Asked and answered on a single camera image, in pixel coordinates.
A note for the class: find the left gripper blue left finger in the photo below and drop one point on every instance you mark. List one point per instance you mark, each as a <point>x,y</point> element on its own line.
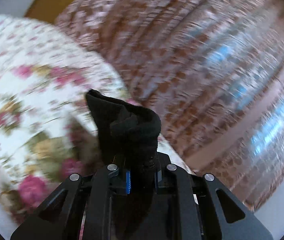
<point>79,208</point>

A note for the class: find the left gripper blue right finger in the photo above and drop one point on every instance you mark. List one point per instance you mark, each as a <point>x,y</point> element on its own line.
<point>203,207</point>

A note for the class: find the black pants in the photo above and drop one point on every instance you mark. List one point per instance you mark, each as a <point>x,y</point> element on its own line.
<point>128,135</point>

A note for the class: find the floral bed sheet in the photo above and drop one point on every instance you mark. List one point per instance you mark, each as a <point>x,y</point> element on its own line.
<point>45,124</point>

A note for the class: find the brown floral curtain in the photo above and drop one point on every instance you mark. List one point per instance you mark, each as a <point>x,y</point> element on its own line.
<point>213,71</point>

